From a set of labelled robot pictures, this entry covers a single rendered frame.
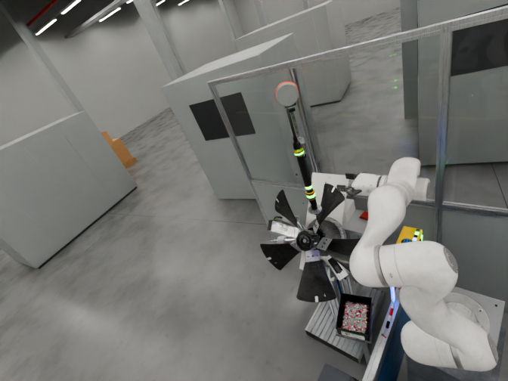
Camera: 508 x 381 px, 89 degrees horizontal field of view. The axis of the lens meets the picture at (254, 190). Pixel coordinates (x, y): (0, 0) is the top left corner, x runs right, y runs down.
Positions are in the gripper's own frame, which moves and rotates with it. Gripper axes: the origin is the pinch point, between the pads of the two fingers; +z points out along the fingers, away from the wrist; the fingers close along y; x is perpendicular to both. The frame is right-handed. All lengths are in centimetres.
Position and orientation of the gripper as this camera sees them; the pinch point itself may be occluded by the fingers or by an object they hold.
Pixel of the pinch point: (343, 181)
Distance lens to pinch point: 121.2
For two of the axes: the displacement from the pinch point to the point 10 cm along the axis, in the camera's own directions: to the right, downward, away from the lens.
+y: 5.9, -5.9, 5.5
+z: -7.4, -1.2, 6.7
